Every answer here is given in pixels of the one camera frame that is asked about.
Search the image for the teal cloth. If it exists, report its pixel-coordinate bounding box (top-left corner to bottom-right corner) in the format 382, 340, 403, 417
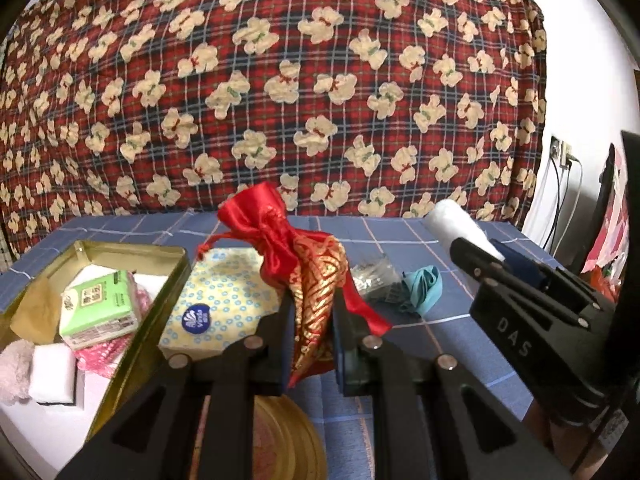
400, 266, 444, 318

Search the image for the cotton swab plastic bag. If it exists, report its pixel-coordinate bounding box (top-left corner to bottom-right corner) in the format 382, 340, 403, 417
350, 255, 405, 304

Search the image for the green tissue pack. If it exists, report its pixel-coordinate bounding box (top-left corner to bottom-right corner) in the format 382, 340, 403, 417
60, 270, 140, 351

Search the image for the fluffy pink puff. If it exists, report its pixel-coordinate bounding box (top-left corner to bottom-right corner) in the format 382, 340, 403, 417
0, 339, 35, 405

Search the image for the tan sponge block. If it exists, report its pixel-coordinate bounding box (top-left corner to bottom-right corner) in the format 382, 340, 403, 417
8, 275, 70, 344

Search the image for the red gold drawstring pouch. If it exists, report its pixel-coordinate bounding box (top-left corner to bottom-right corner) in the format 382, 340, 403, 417
198, 182, 390, 387

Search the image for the orange plastic bag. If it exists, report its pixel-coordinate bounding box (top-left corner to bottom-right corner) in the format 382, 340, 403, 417
589, 266, 622, 304

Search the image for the white foam tin liner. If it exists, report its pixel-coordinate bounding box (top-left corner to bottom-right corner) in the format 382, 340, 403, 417
1, 263, 168, 479

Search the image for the round gold pink tin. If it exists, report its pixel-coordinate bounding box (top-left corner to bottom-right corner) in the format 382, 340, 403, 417
192, 393, 329, 480

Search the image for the gold rectangular tin box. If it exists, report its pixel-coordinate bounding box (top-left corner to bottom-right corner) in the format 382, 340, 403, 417
0, 238, 192, 480

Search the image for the floral tissue box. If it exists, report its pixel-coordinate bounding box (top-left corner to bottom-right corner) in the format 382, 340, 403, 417
158, 247, 282, 361

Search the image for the red plaid bear blanket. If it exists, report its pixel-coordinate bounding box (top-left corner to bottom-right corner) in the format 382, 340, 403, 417
1, 0, 547, 255

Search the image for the black power cable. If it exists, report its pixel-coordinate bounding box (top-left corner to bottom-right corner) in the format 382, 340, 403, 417
541, 156, 569, 256

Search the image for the white power cable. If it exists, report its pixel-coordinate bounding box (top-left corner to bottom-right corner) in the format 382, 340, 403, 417
549, 158, 586, 258

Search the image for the wall power socket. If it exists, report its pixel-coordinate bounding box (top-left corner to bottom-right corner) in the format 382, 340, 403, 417
549, 136, 561, 160
559, 141, 573, 169

